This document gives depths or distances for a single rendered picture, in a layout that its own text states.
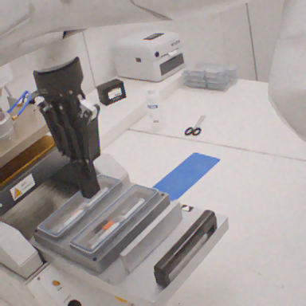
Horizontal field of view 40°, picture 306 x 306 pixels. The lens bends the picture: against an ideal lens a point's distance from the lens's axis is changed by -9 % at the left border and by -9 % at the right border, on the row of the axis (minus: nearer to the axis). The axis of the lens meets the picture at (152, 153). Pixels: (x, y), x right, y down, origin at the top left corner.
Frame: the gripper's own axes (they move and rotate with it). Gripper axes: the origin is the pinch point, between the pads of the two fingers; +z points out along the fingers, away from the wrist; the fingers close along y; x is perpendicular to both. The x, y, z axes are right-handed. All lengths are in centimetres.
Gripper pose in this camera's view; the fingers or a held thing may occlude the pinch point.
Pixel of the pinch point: (86, 176)
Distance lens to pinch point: 75.9
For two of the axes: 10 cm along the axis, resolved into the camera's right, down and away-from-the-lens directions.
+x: 5.9, -5.0, 6.3
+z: 1.8, 8.4, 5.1
